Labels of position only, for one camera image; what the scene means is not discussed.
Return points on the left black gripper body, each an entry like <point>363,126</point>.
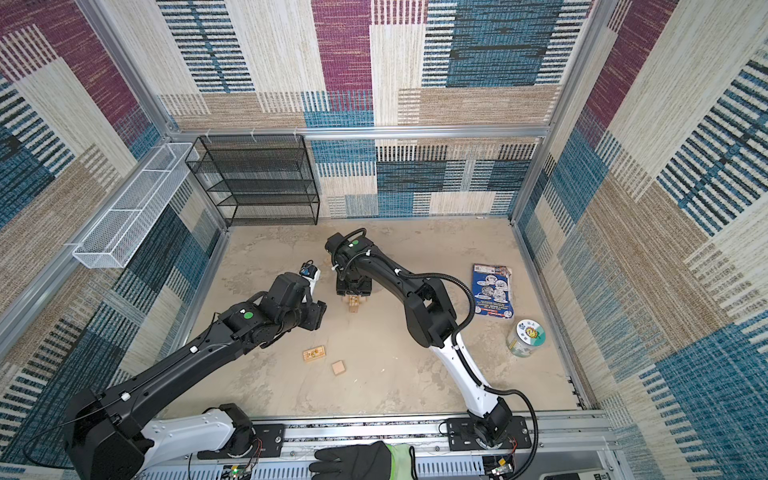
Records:
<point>311,316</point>

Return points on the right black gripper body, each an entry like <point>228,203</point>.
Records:
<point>354,284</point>

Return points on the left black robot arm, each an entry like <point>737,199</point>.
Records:
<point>116,434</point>

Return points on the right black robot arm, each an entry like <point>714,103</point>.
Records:
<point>437,308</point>

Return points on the dotted wood block front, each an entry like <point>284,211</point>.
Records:
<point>314,353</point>

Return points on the small square wood block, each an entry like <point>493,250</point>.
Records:
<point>338,367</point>

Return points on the blue printed package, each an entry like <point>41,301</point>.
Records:
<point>492,292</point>

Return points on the black and green glove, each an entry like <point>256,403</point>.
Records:
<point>376,461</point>

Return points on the round tape tin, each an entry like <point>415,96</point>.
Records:
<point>527,336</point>

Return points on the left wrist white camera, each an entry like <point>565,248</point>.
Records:
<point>310,272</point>

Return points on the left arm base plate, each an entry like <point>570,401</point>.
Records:
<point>260,440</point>

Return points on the black wire shelf rack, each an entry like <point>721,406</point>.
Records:
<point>257,180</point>

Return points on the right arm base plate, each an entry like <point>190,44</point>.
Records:
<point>462,436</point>

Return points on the white wire mesh basket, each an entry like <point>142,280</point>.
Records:
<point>114,239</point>

